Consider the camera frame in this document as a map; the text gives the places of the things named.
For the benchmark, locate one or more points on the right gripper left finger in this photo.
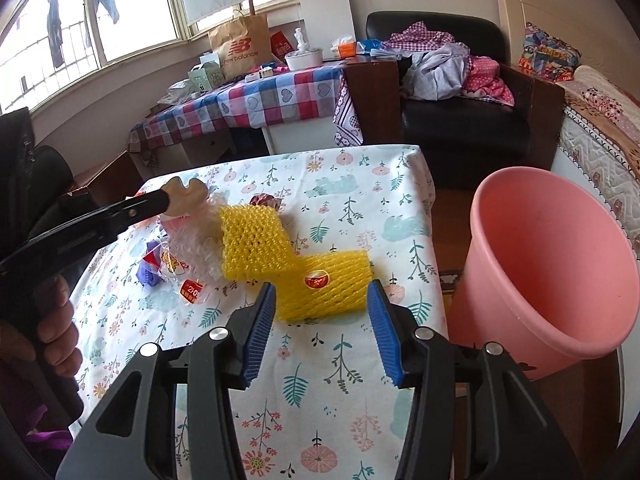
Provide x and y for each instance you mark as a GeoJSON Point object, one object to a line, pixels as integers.
{"type": "Point", "coordinates": [257, 332]}

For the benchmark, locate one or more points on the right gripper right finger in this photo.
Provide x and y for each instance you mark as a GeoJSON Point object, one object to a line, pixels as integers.
{"type": "Point", "coordinates": [388, 342]}

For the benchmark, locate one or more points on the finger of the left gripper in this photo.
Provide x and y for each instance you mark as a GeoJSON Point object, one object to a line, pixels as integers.
{"type": "Point", "coordinates": [120, 216]}

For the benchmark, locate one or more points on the yellow foam fruit net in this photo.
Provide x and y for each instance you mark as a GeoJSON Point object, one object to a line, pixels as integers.
{"type": "Point", "coordinates": [256, 248]}

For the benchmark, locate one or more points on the clear bubble wrap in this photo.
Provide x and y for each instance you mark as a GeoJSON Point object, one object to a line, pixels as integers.
{"type": "Point", "coordinates": [195, 238]}

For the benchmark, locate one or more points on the purple cloth bundle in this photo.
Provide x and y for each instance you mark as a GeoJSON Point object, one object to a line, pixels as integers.
{"type": "Point", "coordinates": [148, 271]}

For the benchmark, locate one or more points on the pink plastic trash bucket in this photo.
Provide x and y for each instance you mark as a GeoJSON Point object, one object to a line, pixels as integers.
{"type": "Point", "coordinates": [549, 273]}

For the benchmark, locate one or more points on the left hand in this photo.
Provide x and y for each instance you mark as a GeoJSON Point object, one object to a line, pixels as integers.
{"type": "Point", "coordinates": [56, 331]}

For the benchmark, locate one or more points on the floral white tablecloth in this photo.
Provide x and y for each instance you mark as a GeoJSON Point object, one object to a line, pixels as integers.
{"type": "Point", "coordinates": [322, 406]}

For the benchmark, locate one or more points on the green house-shaped box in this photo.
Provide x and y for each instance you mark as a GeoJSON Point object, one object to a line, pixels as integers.
{"type": "Point", "coordinates": [206, 76]}

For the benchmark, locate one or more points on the brown New Balance paper bag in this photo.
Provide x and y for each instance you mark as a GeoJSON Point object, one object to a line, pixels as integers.
{"type": "Point", "coordinates": [242, 44]}

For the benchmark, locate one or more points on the black leather armchair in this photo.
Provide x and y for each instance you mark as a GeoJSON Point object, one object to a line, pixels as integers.
{"type": "Point", "coordinates": [464, 140]}

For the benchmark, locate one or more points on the plaid checkered tablecloth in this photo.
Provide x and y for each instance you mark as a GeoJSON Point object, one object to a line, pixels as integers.
{"type": "Point", "coordinates": [318, 92]}

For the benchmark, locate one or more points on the dark wooden side cabinet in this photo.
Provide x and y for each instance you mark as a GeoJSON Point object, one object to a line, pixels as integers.
{"type": "Point", "coordinates": [374, 88]}

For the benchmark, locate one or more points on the pile of clothes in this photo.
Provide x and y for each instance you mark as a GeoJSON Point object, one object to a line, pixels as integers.
{"type": "Point", "coordinates": [440, 67]}

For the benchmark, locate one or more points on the orange tissue box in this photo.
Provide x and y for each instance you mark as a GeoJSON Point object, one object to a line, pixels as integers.
{"type": "Point", "coordinates": [344, 47]}

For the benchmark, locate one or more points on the bed with patterned quilt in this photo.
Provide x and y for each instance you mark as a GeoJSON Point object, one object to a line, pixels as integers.
{"type": "Point", "coordinates": [598, 145]}

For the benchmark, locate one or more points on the colourful comic pillow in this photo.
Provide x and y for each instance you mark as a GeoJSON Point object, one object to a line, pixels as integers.
{"type": "Point", "coordinates": [546, 56]}

